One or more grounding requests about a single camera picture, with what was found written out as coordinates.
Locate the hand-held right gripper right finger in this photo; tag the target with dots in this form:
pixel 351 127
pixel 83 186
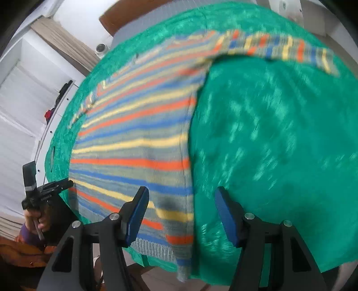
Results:
pixel 226 215

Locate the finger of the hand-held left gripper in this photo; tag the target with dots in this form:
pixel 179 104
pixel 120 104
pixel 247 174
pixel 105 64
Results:
pixel 63 184
pixel 50 191

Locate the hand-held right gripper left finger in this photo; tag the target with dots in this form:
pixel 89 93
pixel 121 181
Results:
pixel 135 221

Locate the striped knit sweater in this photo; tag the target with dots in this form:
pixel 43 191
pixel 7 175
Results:
pixel 134 134

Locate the person's left hand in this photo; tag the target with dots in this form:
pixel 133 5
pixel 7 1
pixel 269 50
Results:
pixel 42 221

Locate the person's orange clothing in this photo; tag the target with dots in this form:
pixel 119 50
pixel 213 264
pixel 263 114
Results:
pixel 22 253

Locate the white sheer curtain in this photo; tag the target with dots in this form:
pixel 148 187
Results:
pixel 16 134

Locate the red item on cabinet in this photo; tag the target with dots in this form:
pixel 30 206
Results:
pixel 49 114

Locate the low white cabinet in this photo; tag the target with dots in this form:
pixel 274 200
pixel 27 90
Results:
pixel 60 109

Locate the green patterned bedspread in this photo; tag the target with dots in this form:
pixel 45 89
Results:
pixel 265 140

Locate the black item on cabinet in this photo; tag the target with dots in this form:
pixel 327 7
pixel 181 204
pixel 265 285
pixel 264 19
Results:
pixel 63 91

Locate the beige curtain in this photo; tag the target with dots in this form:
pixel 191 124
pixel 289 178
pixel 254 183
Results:
pixel 67 47

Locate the small white fan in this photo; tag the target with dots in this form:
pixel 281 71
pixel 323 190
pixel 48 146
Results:
pixel 101 49

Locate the grey checked bed sheet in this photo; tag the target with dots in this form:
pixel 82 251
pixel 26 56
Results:
pixel 131 30

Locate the wooden headboard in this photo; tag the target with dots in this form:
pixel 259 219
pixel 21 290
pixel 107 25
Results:
pixel 112 19

